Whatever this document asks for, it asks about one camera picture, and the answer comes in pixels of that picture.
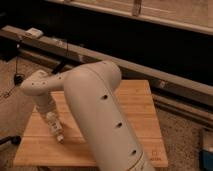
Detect white box on beam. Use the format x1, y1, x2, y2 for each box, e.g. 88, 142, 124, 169
25, 28, 43, 38

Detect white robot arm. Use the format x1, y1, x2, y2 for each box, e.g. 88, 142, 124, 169
21, 61, 155, 171

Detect black power adapter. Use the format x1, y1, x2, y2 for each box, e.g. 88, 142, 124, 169
14, 74, 24, 86

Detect blue white box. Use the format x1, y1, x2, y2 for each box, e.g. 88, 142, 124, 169
199, 129, 213, 171

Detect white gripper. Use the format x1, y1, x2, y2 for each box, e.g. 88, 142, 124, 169
34, 94, 57, 115

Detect wooden upright post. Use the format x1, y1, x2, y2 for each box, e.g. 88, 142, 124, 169
132, 0, 142, 16

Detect wooden beam rail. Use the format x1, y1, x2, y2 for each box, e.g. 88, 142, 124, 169
0, 25, 213, 107

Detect black cable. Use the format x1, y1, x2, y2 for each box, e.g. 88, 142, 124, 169
2, 35, 23, 99

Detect clear plastic bottle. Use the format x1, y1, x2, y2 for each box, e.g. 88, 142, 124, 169
46, 112, 64, 143

